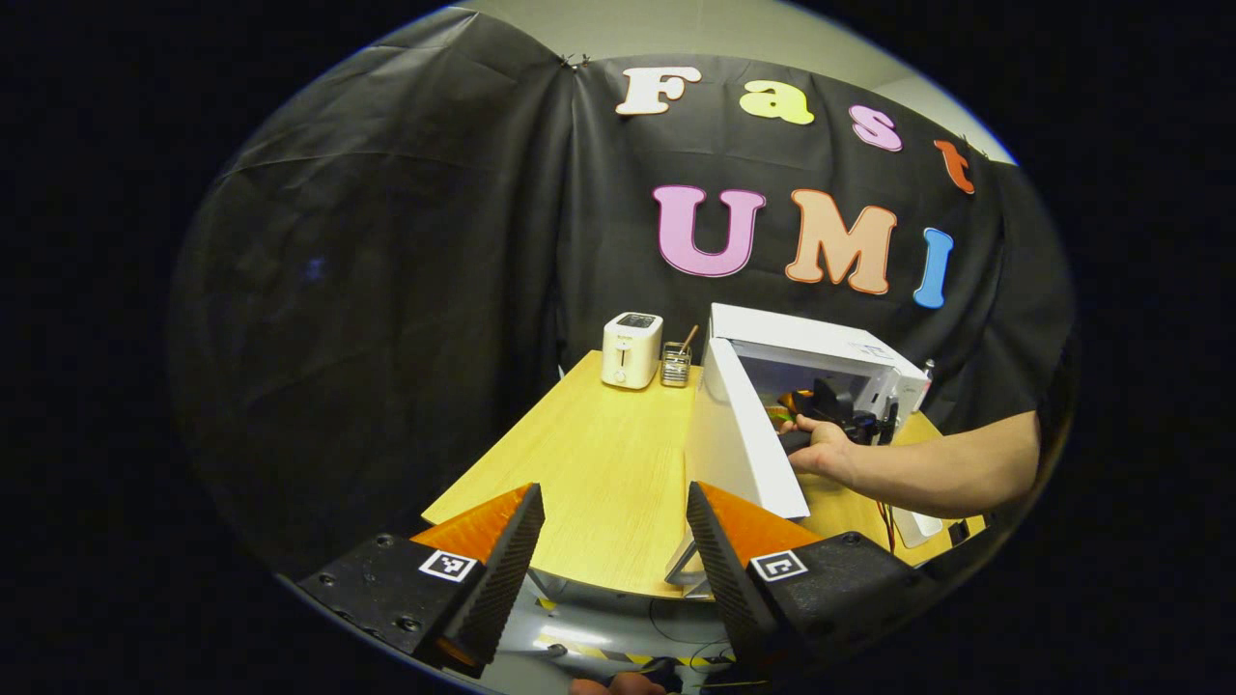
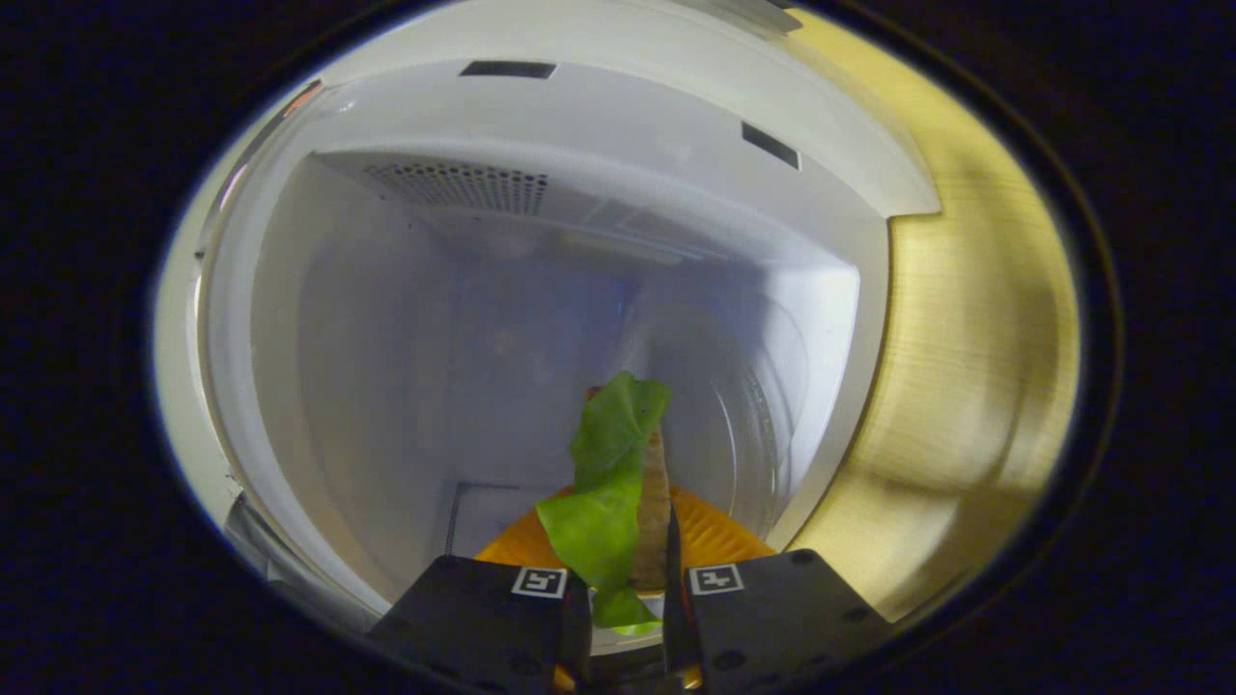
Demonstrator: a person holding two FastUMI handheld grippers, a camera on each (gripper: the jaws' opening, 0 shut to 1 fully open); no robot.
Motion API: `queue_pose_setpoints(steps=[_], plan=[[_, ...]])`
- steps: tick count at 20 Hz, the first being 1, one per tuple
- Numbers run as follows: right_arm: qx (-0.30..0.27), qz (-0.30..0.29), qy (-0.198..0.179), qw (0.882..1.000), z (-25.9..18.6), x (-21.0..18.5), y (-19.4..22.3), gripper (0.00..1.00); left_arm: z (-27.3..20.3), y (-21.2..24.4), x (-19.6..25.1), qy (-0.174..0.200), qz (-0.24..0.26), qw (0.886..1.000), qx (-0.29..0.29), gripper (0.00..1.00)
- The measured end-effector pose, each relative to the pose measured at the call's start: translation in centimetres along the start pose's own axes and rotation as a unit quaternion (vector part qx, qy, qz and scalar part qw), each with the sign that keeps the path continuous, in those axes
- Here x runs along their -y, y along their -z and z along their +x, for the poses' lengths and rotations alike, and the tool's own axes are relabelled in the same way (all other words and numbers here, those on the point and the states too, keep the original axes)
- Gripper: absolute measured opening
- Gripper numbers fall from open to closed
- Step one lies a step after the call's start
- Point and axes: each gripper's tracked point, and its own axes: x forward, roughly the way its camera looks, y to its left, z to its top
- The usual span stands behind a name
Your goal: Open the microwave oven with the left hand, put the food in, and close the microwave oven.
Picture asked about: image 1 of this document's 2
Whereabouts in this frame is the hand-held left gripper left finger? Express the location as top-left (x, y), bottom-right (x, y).
top-left (297, 483), bottom-right (547, 677)

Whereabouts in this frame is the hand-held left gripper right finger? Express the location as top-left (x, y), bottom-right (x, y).
top-left (686, 481), bottom-right (928, 677)

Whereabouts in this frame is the white microwave oven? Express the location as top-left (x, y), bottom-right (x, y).
top-left (684, 302), bottom-right (934, 522)

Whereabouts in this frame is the white toaster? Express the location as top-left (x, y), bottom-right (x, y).
top-left (601, 312), bottom-right (664, 391)

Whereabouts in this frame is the black backdrop cloth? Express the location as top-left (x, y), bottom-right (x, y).
top-left (169, 10), bottom-right (1078, 580)

